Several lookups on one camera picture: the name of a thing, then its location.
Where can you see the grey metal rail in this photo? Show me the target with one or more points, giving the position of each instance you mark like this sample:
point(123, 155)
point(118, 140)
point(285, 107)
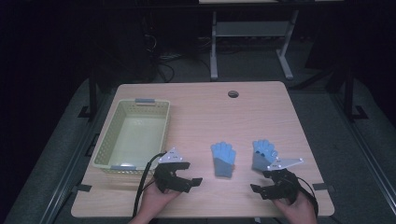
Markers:
point(370, 168)
point(68, 174)

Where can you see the person's left hand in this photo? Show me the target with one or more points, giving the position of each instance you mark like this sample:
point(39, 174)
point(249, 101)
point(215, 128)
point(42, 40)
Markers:
point(155, 202)

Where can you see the black tape strip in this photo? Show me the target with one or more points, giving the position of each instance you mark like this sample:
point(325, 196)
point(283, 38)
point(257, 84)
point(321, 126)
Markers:
point(82, 188)
point(322, 186)

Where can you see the white metal table frame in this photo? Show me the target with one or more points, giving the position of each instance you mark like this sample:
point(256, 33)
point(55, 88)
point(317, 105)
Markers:
point(249, 29)

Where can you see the blue and grey knit glove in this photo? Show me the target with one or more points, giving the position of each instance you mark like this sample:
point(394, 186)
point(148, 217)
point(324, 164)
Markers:
point(223, 158)
point(263, 154)

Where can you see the person's right hand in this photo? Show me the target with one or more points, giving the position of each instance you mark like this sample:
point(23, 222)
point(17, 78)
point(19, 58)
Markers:
point(295, 210)

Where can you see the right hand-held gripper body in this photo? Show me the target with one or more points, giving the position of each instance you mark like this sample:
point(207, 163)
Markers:
point(285, 185)

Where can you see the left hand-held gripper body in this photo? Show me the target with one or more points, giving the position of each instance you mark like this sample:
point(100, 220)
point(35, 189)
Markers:
point(169, 180)

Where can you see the pale yellow plastic basket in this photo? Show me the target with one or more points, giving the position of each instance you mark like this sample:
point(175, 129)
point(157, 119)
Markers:
point(134, 140)

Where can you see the black upright stand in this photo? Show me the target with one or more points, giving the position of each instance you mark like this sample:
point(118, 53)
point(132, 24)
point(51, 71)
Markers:
point(348, 93)
point(92, 93)

